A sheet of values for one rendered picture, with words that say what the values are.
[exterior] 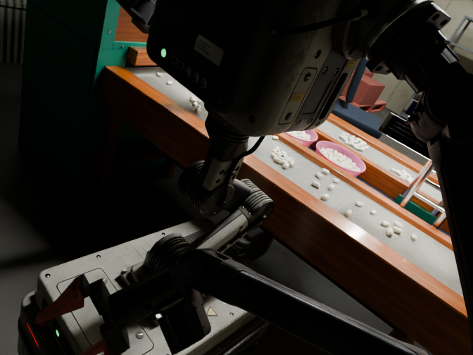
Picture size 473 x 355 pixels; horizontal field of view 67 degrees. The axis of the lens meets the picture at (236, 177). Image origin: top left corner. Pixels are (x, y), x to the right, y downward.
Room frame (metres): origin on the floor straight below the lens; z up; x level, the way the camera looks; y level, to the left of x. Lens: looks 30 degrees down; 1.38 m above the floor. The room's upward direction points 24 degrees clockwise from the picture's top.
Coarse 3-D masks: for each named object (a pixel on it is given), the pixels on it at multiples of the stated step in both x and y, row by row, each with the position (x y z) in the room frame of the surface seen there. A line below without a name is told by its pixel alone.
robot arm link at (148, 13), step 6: (120, 0) 1.19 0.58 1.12; (126, 0) 1.19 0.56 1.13; (132, 0) 1.19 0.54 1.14; (138, 0) 1.18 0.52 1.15; (144, 0) 1.26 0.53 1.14; (150, 0) 1.27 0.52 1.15; (126, 6) 1.21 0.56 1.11; (132, 6) 1.21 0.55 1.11; (138, 6) 1.25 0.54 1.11; (144, 6) 1.25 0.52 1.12; (150, 6) 1.26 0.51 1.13; (132, 12) 1.22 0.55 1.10; (138, 12) 1.23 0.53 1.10; (144, 12) 1.24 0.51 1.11; (150, 12) 1.26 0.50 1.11; (144, 18) 1.24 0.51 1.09
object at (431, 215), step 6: (426, 168) 1.64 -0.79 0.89; (420, 174) 1.65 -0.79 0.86; (414, 180) 1.65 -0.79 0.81; (426, 180) 1.64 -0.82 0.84; (432, 186) 1.62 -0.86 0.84; (438, 186) 1.62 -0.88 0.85; (396, 198) 1.65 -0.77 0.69; (402, 198) 1.64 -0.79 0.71; (408, 204) 1.63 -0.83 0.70; (414, 204) 1.62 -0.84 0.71; (438, 204) 1.60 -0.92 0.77; (414, 210) 1.61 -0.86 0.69; (420, 210) 1.61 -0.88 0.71; (426, 210) 1.62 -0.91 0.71; (420, 216) 1.60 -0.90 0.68; (426, 216) 1.59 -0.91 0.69; (432, 216) 1.58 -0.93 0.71; (432, 222) 1.58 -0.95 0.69
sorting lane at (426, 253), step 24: (144, 72) 1.70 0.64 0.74; (168, 96) 1.53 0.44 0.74; (264, 144) 1.48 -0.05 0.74; (288, 168) 1.35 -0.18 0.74; (312, 168) 1.46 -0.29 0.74; (312, 192) 1.24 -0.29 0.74; (336, 192) 1.34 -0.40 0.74; (360, 192) 1.43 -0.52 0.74; (360, 216) 1.23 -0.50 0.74; (384, 216) 1.31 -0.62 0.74; (384, 240) 1.13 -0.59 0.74; (408, 240) 1.21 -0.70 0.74; (432, 240) 1.29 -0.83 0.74; (432, 264) 1.12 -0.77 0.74; (456, 288) 1.03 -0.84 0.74
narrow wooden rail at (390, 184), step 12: (312, 144) 1.87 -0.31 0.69; (360, 156) 1.79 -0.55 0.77; (372, 168) 1.74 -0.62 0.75; (372, 180) 1.73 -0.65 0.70; (384, 180) 1.71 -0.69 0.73; (396, 180) 1.70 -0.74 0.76; (384, 192) 1.70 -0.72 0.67; (396, 192) 1.68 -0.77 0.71; (420, 192) 1.67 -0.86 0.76; (420, 204) 1.64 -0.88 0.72; (444, 228) 1.58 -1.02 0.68
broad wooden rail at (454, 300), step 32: (128, 96) 1.43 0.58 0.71; (160, 96) 1.44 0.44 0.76; (160, 128) 1.35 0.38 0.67; (192, 128) 1.29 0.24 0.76; (192, 160) 1.27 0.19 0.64; (256, 160) 1.25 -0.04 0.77; (288, 192) 1.12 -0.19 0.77; (288, 224) 1.09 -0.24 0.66; (320, 224) 1.06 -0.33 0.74; (352, 224) 1.10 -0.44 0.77; (320, 256) 1.03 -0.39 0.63; (352, 256) 1.00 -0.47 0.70; (384, 256) 0.99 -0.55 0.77; (352, 288) 0.98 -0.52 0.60; (384, 288) 0.95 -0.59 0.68; (416, 288) 0.92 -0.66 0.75; (448, 288) 0.97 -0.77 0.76; (416, 320) 0.90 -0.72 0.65; (448, 320) 0.88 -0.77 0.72; (448, 352) 0.85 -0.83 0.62
